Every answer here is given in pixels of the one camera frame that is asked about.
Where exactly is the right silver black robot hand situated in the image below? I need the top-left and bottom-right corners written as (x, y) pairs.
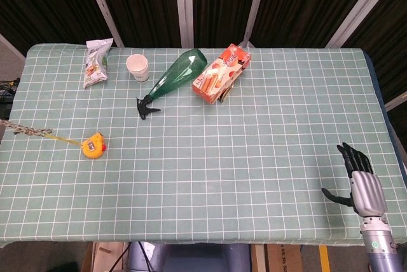
top-left (321, 142), bottom-right (389, 219)

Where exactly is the black cable bundle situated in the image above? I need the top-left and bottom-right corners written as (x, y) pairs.
top-left (0, 78), bottom-right (20, 95)

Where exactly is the orange cracker box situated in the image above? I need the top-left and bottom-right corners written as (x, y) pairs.
top-left (191, 43), bottom-right (252, 104)

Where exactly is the dark tin can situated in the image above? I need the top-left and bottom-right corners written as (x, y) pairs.
top-left (218, 83), bottom-right (236, 104)

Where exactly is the yellow tape measure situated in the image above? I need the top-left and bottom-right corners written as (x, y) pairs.
top-left (44, 132), bottom-right (107, 160)

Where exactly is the green plastic spray bottle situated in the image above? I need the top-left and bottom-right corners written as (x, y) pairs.
top-left (135, 48), bottom-right (208, 121)

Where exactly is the white green snack bag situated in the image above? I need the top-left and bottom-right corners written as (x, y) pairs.
top-left (83, 37), bottom-right (114, 90)

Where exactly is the green checkered tablecloth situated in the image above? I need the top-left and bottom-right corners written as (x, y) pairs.
top-left (0, 43), bottom-right (407, 249)

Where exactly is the dark brown curtain panel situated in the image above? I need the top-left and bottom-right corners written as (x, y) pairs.
top-left (251, 0), bottom-right (382, 49)
top-left (92, 0), bottom-right (185, 48)
top-left (343, 0), bottom-right (407, 104)
top-left (0, 0), bottom-right (119, 57)
top-left (190, 0), bottom-right (262, 49)

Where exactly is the white partition frame post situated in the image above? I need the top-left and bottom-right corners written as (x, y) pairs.
top-left (326, 0), bottom-right (392, 49)
top-left (81, 0), bottom-right (125, 48)
top-left (243, 0), bottom-right (270, 49)
top-left (174, 0), bottom-right (195, 48)

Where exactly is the white paper cup stack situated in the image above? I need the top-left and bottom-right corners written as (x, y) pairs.
top-left (125, 53), bottom-right (150, 83)

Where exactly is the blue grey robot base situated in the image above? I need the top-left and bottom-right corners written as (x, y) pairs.
top-left (127, 241), bottom-right (252, 272)

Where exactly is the brown cardboard box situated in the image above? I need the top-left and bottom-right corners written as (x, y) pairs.
top-left (81, 241), bottom-right (130, 272)
top-left (265, 243), bottom-right (303, 272)

